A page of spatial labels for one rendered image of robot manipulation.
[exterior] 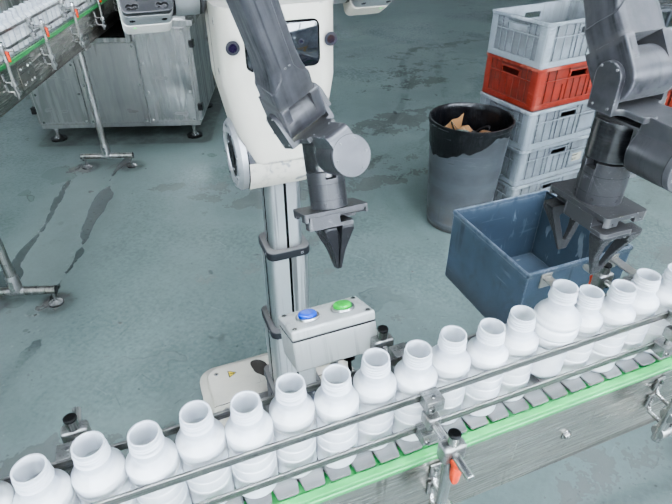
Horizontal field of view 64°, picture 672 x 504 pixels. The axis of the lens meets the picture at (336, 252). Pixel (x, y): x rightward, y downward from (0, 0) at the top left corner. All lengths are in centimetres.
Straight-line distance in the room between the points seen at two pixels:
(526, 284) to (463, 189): 173
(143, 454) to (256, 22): 51
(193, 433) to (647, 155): 59
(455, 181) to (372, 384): 231
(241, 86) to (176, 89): 323
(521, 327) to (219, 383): 131
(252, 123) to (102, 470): 68
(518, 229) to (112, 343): 177
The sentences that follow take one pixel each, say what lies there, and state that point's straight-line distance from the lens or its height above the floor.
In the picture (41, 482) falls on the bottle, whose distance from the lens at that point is 69.
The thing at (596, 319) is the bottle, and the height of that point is 113.
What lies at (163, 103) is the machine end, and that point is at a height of 30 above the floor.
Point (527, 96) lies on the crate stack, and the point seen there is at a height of 74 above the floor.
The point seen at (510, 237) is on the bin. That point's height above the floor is 81.
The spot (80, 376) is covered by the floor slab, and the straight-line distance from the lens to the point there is 250.
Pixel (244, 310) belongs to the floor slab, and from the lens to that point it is 259.
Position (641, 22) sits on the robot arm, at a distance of 69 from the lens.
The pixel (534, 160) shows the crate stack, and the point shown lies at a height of 37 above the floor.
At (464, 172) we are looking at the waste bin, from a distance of 293.
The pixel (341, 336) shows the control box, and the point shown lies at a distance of 85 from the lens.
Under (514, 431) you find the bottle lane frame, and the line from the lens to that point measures 93.
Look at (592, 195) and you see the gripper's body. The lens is 73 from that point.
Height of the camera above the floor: 168
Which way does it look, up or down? 35 degrees down
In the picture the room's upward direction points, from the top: straight up
